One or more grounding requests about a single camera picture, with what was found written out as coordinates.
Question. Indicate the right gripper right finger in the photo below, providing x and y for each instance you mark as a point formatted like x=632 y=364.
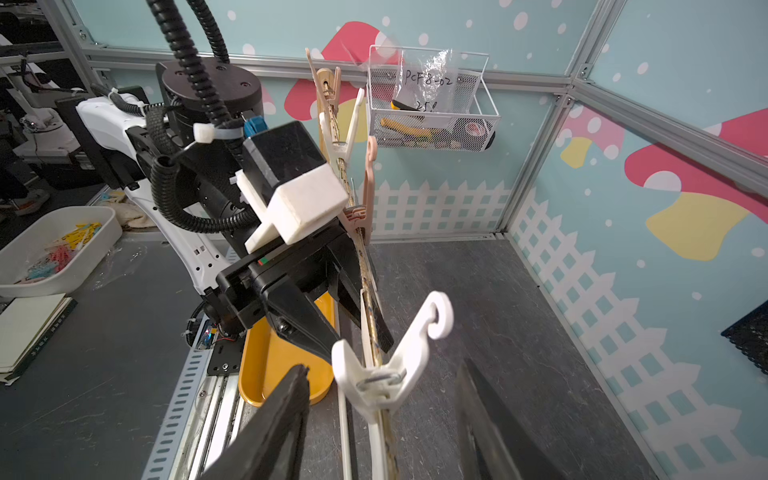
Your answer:
x=492 y=443

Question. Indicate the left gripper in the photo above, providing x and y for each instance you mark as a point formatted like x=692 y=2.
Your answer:
x=324 y=262

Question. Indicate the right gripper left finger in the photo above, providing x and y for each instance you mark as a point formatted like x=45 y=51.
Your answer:
x=271 y=445

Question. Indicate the pink clothespin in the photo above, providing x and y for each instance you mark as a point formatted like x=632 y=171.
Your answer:
x=327 y=85
x=363 y=192

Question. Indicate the white clothespin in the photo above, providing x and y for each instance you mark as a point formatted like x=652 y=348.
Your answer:
x=339 y=147
x=374 y=391

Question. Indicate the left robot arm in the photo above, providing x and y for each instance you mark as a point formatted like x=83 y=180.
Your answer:
x=184 y=152

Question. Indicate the yellow plastic tray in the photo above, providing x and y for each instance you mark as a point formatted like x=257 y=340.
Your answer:
x=267 y=359

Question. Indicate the black tape roll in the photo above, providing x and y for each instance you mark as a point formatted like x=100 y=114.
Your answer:
x=474 y=135

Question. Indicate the white bin of clips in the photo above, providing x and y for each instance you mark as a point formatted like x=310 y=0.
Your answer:
x=58 y=252

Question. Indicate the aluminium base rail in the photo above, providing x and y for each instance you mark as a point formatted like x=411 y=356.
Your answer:
x=203 y=415

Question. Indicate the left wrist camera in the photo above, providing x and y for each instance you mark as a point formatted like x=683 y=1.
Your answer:
x=289 y=185

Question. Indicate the white wire wall basket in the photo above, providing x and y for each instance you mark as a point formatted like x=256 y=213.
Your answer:
x=415 y=95

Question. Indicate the black mesh wall basket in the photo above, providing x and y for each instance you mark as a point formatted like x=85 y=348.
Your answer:
x=749 y=336

